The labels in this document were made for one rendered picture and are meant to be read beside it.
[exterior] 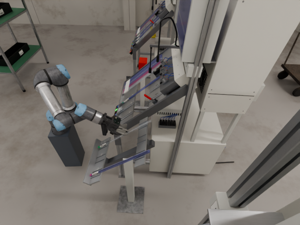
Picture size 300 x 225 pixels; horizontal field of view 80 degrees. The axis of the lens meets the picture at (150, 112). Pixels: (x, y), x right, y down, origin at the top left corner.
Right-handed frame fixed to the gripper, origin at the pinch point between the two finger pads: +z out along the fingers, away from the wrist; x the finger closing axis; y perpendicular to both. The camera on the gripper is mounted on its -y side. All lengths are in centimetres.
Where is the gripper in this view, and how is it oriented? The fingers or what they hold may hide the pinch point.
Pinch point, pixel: (126, 132)
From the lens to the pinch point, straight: 123.9
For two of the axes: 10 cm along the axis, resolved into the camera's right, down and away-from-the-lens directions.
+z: 8.1, 4.4, 3.9
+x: 0.4, -7.1, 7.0
